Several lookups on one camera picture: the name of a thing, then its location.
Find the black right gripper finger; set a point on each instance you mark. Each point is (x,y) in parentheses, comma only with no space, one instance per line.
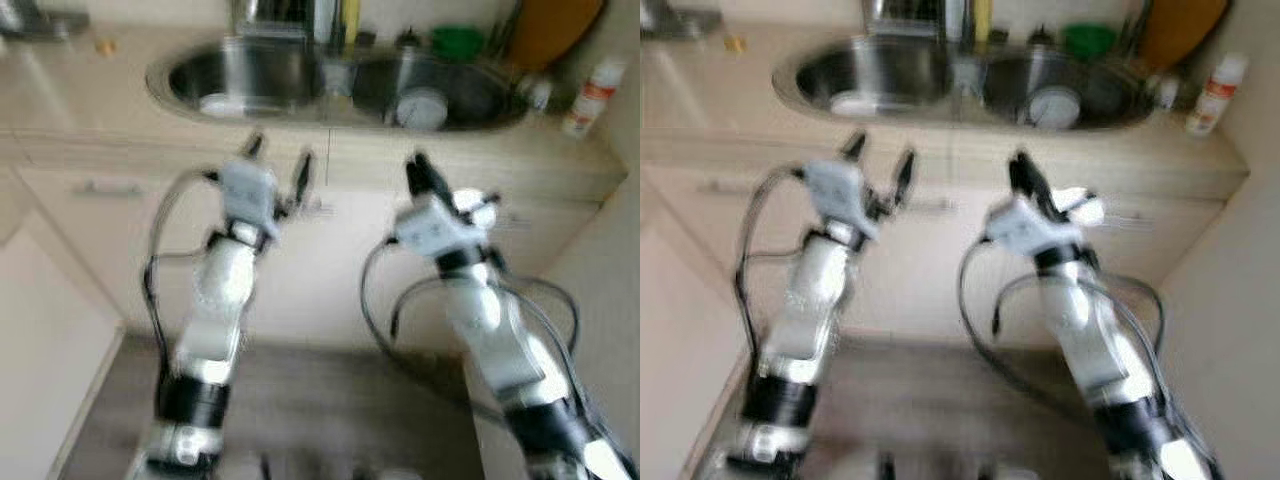
(1022,172)
(422,172)

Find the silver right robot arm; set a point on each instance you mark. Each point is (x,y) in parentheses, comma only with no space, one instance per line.
(1085,310)
(480,310)

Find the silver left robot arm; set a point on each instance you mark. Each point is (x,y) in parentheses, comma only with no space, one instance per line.
(215,300)
(810,300)

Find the small white bowl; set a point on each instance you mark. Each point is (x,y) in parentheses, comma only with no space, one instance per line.
(1053,107)
(222,104)
(421,108)

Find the stainless steel double sink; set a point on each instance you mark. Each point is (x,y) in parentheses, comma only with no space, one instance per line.
(260,75)
(880,75)

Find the grey dish cloth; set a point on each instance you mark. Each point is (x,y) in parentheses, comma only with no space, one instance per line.
(968,78)
(338,78)

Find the black sink strainer plug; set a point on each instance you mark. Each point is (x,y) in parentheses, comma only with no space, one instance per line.
(1040,38)
(407,40)

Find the green plastic basin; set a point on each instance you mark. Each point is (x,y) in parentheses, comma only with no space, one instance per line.
(1090,40)
(458,42)

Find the chrome faucet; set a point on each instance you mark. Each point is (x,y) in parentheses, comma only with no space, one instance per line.
(322,20)
(950,20)

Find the yellow bottle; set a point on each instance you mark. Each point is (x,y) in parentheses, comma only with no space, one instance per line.
(350,20)
(983,20)

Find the small tan round object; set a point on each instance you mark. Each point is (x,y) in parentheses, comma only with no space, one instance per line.
(106,46)
(735,44)

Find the small white container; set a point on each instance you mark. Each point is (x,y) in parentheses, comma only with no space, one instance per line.
(1166,92)

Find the metal utensil rack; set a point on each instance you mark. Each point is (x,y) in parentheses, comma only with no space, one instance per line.
(1135,25)
(505,25)

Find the white bottle with orange label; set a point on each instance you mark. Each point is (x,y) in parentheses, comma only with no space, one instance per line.
(592,100)
(1215,98)

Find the brown wooden cutting board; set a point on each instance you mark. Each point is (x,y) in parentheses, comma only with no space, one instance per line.
(555,30)
(1185,30)

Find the grey metal pot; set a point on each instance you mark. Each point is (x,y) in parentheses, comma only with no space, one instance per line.
(40,20)
(675,20)

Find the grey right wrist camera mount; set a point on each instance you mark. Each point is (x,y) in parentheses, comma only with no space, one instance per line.
(1025,228)
(430,228)

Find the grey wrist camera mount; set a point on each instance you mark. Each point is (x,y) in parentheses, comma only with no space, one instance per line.
(1025,228)
(838,190)
(248,190)
(430,228)

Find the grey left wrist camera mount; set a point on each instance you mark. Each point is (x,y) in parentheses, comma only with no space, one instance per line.
(248,190)
(838,190)

